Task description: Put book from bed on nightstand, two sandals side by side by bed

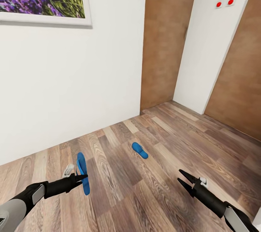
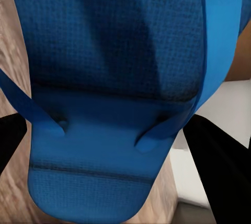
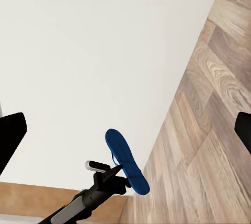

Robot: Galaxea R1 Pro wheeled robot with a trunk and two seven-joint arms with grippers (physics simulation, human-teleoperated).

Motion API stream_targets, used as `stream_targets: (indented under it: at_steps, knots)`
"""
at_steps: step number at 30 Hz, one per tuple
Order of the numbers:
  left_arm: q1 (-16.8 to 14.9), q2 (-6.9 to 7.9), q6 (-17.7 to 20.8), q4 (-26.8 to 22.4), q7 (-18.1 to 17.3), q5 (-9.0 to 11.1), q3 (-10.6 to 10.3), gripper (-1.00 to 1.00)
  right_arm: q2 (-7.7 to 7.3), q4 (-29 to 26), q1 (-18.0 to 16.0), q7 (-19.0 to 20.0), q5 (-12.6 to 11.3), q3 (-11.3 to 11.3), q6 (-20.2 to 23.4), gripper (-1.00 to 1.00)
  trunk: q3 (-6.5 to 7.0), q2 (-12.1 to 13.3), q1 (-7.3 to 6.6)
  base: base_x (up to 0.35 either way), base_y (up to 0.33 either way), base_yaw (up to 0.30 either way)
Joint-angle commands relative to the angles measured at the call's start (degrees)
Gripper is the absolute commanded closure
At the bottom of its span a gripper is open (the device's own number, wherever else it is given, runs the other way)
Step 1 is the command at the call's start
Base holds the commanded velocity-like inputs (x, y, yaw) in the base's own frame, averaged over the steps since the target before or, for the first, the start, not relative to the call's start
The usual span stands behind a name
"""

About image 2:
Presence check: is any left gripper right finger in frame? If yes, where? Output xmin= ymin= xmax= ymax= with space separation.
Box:
xmin=183 ymin=114 xmax=251 ymax=224

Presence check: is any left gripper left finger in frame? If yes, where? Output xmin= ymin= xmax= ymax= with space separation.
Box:
xmin=0 ymin=113 xmax=27 ymax=175

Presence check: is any sandal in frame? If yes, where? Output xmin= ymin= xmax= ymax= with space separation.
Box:
xmin=0 ymin=0 xmax=251 ymax=224

